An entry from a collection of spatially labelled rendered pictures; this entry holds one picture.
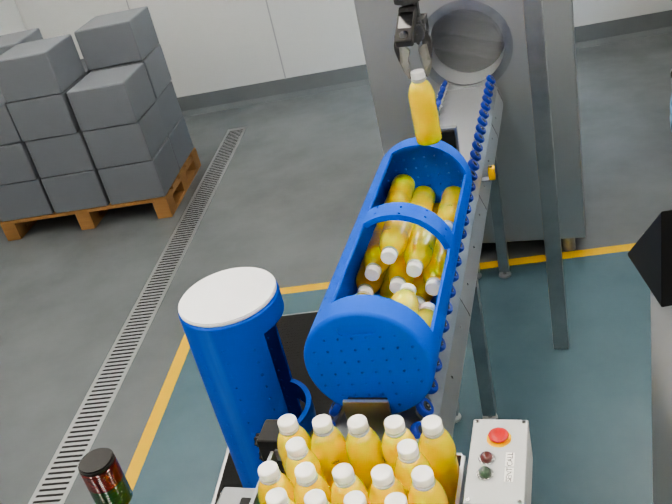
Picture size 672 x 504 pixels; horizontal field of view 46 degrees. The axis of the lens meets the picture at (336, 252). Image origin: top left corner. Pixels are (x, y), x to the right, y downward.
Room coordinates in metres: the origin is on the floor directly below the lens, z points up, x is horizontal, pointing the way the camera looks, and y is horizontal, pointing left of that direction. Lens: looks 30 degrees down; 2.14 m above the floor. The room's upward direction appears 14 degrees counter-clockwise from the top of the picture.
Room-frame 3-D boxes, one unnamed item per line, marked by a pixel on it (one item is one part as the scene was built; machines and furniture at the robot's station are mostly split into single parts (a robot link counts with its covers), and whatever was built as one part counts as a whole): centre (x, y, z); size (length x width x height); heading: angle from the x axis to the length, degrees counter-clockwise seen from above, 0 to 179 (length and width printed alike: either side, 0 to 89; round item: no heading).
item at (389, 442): (1.14, -0.03, 0.99); 0.07 x 0.07 x 0.19
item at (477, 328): (2.24, -0.42, 0.31); 0.06 x 0.06 x 0.63; 69
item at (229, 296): (1.87, 0.32, 1.03); 0.28 x 0.28 x 0.01
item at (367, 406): (1.29, 0.01, 0.99); 0.10 x 0.02 x 0.12; 69
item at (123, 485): (1.05, 0.48, 1.18); 0.06 x 0.06 x 0.05
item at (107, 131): (5.27, 1.49, 0.59); 1.20 x 0.80 x 1.19; 78
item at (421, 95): (2.03, -0.32, 1.36); 0.07 x 0.07 x 0.19
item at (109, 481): (1.05, 0.48, 1.23); 0.06 x 0.06 x 0.04
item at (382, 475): (1.02, 0.01, 1.09); 0.04 x 0.04 x 0.02
